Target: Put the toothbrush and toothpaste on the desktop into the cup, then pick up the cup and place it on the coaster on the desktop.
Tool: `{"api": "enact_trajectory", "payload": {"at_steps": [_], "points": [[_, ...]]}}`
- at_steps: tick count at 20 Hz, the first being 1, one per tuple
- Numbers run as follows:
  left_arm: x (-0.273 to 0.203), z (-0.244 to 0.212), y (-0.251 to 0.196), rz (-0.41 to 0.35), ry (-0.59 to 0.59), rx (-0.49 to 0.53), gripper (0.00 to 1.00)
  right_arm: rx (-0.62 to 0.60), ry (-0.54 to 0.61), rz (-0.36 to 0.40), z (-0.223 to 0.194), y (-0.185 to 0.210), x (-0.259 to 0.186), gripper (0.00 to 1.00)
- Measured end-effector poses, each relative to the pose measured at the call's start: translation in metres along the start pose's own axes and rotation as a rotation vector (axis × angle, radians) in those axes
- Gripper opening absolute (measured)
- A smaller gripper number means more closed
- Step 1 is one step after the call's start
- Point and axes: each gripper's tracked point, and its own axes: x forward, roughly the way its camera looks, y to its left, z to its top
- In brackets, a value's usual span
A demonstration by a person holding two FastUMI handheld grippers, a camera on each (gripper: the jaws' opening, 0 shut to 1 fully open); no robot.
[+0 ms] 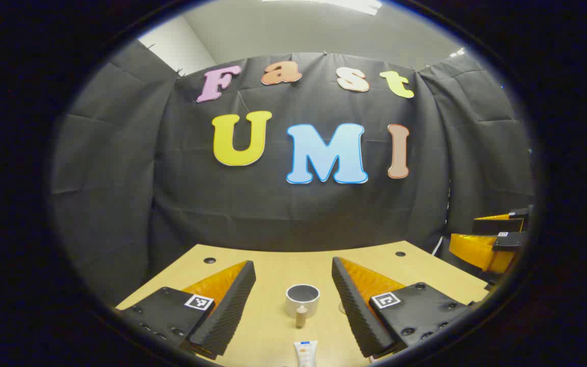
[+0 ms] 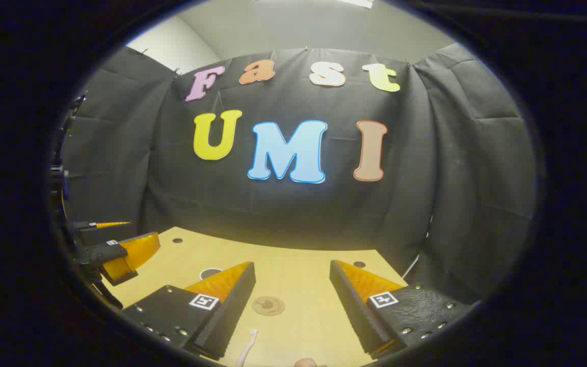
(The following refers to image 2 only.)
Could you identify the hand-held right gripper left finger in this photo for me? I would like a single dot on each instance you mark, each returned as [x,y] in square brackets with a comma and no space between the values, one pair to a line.
[232,311]

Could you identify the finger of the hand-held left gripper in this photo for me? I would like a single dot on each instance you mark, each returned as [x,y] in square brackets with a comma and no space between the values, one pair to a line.
[105,235]
[97,253]

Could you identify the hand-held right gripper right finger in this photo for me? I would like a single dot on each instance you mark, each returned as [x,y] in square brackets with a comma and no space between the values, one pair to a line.
[354,311]

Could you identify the white toothbrush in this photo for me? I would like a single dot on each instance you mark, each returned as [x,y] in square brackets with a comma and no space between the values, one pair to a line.
[250,340]

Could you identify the round cork coaster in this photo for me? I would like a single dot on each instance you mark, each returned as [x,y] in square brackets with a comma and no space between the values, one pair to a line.
[268,306]

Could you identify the white cup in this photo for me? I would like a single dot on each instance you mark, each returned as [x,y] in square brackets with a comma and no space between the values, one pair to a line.
[207,272]

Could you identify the light wooden desktop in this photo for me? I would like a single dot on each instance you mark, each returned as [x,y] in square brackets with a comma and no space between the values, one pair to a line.
[298,275]

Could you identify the black backdrop cloth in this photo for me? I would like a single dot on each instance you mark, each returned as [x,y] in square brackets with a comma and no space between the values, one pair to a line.
[283,214]

